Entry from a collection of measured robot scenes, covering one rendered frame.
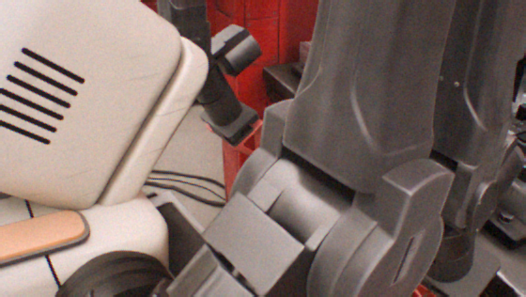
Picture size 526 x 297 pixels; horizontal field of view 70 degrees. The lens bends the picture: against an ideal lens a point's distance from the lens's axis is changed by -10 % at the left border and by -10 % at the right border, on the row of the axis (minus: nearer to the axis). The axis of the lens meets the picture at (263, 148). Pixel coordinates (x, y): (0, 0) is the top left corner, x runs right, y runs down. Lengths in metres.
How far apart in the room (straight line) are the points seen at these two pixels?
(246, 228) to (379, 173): 0.07
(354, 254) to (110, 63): 0.17
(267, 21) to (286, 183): 1.28
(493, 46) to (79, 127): 0.25
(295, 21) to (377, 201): 1.36
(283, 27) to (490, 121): 1.27
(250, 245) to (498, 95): 0.18
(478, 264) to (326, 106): 0.33
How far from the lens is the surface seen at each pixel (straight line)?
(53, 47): 0.24
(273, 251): 0.20
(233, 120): 0.69
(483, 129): 0.29
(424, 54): 0.19
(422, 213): 0.20
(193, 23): 0.60
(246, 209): 0.22
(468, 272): 0.47
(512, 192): 0.88
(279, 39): 1.52
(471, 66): 0.28
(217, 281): 0.20
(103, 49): 0.25
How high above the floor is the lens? 1.40
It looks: 31 degrees down
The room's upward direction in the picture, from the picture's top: straight up
